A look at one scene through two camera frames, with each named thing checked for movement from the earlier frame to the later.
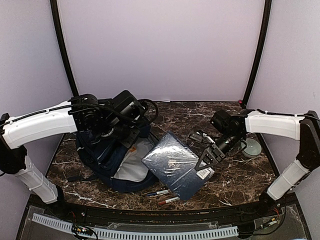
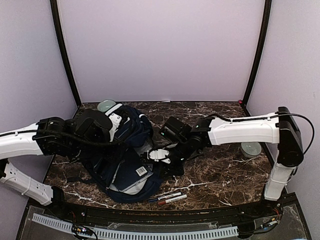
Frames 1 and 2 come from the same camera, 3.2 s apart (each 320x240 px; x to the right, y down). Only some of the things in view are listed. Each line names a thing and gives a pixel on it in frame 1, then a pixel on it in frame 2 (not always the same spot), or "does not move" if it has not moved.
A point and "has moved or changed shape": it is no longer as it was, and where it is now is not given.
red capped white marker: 169,200 does not move
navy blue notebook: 174,161 → 125,176
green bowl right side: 253,149 does not move
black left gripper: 128,142 → 113,154
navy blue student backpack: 111,162 has moved or changed shape
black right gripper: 214,153 → 163,167
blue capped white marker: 157,193 → 165,197
